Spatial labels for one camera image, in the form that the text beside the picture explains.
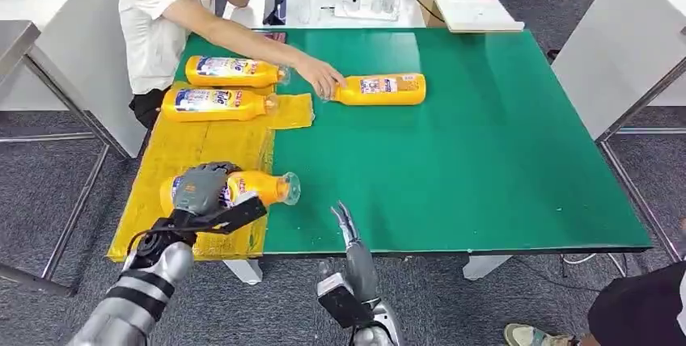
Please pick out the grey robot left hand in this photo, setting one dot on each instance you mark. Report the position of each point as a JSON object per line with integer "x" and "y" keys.
{"x": 203, "y": 188}

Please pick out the person's right hand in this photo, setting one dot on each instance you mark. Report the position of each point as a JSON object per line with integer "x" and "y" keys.
{"x": 321, "y": 76}

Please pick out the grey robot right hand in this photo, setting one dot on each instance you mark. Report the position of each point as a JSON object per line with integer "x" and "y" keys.
{"x": 362, "y": 274}

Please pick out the orange drink bottle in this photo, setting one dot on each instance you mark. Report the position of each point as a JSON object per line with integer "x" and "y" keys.
{"x": 262, "y": 185}
{"x": 386, "y": 98}
{"x": 214, "y": 113}
{"x": 230, "y": 80}

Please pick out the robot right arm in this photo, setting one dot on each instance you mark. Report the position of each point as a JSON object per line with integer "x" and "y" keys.
{"x": 380, "y": 327}

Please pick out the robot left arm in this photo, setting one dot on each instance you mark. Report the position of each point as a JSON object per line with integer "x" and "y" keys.
{"x": 144, "y": 284}

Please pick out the yellow sheet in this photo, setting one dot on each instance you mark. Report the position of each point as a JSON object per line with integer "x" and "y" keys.
{"x": 203, "y": 145}

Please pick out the black smartphone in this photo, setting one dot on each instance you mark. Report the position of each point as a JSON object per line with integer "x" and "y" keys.
{"x": 276, "y": 36}

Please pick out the seated person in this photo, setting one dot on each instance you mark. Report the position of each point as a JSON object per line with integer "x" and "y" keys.
{"x": 150, "y": 22}

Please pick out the white power strip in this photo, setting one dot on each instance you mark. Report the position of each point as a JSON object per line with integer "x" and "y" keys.
{"x": 359, "y": 11}

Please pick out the white table leg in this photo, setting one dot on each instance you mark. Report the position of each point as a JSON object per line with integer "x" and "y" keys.
{"x": 485, "y": 266}
{"x": 244, "y": 271}

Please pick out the green table mat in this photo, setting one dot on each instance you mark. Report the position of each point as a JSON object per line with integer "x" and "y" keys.
{"x": 482, "y": 161}

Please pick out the white foam sheet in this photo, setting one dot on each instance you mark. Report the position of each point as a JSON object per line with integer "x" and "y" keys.
{"x": 479, "y": 16}

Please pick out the person's shoe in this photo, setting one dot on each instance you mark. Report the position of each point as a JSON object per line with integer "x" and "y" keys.
{"x": 528, "y": 336}

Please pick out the standing person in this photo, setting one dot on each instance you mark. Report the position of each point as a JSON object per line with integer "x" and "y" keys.
{"x": 638, "y": 311}

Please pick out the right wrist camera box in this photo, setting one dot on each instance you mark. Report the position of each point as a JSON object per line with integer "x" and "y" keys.
{"x": 343, "y": 303}

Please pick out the steel frame table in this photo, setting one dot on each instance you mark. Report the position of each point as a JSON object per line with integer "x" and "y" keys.
{"x": 15, "y": 38}

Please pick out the white desk with steel frame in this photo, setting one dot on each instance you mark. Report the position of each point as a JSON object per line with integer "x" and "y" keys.
{"x": 616, "y": 49}

